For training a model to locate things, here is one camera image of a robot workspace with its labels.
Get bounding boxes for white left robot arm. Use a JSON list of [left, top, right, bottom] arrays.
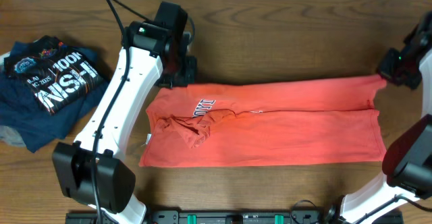
[[52, 22, 196, 223]]

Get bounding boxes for grey folded garment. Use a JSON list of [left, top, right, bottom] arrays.
[[0, 125, 26, 147]]

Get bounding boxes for orange red t-shirt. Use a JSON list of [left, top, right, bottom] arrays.
[[140, 75, 386, 167]]

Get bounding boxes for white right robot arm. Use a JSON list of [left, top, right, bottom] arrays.
[[322, 12, 431, 224]]

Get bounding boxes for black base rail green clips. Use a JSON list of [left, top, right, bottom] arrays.
[[65, 211, 404, 224]]

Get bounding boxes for navy blue folded garment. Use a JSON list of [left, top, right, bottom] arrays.
[[1, 42, 108, 152]]

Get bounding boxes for black printed folded t-shirt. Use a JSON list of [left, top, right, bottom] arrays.
[[5, 36, 103, 115]]

